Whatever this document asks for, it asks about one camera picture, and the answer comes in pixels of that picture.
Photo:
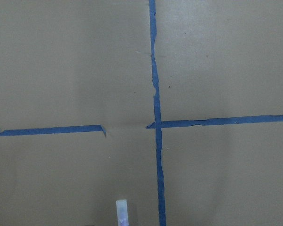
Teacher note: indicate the purple highlighter pen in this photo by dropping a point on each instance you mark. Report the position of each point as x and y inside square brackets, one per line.
[122, 212]

